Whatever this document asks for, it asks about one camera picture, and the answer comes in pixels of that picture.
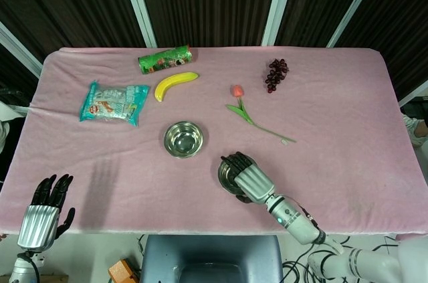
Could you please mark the teal snack bag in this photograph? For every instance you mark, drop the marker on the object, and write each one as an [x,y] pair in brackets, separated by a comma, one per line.
[113,104]

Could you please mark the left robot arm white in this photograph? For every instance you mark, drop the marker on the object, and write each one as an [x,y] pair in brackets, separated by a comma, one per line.
[20,269]

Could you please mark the pink tablecloth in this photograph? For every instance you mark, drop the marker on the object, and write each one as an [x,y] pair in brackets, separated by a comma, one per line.
[334,162]

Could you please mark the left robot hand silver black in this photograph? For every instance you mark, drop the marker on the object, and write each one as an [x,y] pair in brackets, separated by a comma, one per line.
[38,226]

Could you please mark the large metal bowl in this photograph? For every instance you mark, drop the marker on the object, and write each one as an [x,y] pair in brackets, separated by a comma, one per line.
[224,180]

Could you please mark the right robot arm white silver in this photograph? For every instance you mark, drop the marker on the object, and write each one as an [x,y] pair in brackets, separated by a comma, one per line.
[294,221]

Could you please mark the yellow banana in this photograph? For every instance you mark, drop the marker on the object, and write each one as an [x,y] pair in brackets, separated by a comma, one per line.
[170,84]

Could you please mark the dark purple grape bunch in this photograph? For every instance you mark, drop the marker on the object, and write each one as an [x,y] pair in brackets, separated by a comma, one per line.
[277,74]

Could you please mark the green chips can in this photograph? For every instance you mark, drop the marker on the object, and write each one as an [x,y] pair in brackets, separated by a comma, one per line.
[165,60]

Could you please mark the orange box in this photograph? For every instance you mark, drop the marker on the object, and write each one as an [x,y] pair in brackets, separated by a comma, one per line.
[122,271]

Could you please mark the white frame post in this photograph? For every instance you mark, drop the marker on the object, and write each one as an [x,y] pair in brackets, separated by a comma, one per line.
[357,5]
[20,49]
[138,5]
[416,90]
[279,2]

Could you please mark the medium metal bowl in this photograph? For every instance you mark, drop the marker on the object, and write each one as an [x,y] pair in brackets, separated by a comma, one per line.
[184,139]

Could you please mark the white shoe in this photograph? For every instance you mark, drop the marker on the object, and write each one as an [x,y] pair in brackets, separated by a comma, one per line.
[416,127]

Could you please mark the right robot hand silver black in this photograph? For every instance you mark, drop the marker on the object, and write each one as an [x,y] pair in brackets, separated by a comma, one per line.
[254,182]

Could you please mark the pink artificial tulip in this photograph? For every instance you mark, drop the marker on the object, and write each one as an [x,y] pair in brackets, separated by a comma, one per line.
[242,112]

